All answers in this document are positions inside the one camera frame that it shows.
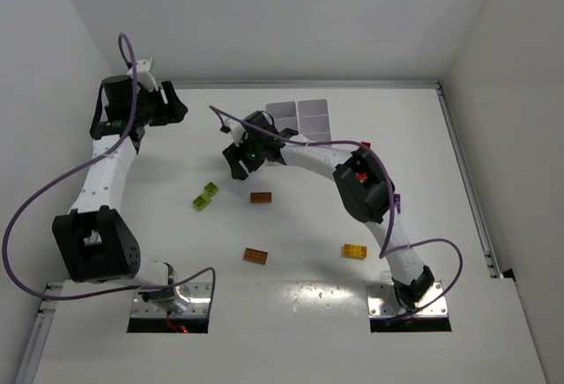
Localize red wires under table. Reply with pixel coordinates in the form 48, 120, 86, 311
165, 313, 190, 335

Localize right white compartment tray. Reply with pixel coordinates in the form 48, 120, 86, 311
297, 99, 331, 141

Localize left white compartment tray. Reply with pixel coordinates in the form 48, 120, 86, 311
264, 101, 299, 129

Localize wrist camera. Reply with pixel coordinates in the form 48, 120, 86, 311
128, 58, 160, 92
220, 119, 246, 146

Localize brown lego plate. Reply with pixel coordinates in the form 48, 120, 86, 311
243, 247, 268, 265
249, 192, 272, 204

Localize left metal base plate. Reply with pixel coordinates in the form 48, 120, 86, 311
130, 282, 212, 319

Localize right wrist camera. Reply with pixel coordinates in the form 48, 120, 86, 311
220, 119, 246, 146

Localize lavender curved lego brick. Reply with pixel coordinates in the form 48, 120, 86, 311
394, 194, 402, 214

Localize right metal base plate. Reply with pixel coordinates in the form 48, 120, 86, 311
366, 281, 449, 320

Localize lime green lego brick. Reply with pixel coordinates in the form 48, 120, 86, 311
204, 181, 219, 196

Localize metal base plate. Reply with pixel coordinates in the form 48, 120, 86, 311
130, 282, 212, 319
366, 281, 449, 320

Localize yellow lego brick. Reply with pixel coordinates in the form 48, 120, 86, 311
342, 244, 367, 260

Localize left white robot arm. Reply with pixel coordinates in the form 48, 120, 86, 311
52, 75, 188, 310

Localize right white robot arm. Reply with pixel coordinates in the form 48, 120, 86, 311
220, 111, 434, 311

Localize white compartment tray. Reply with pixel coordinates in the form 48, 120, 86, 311
264, 101, 299, 129
297, 99, 331, 141

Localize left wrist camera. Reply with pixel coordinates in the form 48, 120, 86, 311
128, 58, 160, 92

